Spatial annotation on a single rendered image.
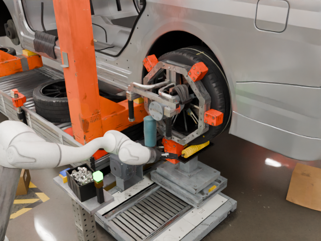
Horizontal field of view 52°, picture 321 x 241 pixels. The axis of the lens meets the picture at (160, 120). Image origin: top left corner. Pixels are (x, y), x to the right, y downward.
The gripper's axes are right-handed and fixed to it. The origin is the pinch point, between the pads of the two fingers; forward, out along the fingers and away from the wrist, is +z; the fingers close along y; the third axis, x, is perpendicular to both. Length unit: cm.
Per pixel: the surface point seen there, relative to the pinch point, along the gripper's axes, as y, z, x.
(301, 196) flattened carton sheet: 32, 121, -33
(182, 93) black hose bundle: 14.0, -3.7, 34.6
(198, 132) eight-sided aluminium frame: 7.9, 18.2, 14.4
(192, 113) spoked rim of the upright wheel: 0.3, 25.4, 29.8
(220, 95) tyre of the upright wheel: 27.3, 17.3, 33.3
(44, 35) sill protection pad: -163, 18, 149
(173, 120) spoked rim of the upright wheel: -20.8, 32.5, 29.8
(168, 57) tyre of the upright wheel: -1, 8, 65
